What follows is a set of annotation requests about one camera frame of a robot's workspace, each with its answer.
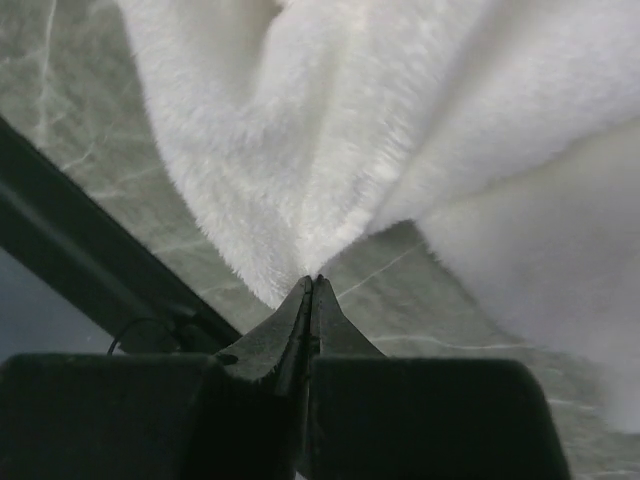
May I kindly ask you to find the white towel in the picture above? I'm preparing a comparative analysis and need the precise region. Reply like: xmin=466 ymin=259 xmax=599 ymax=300
xmin=119 ymin=1 xmax=639 ymax=432

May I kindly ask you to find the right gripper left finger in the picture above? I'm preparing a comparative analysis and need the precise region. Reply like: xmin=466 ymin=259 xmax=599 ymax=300
xmin=1 ymin=278 xmax=313 ymax=479

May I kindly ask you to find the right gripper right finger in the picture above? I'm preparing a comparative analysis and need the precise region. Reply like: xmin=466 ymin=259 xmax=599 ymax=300
xmin=308 ymin=277 xmax=570 ymax=479

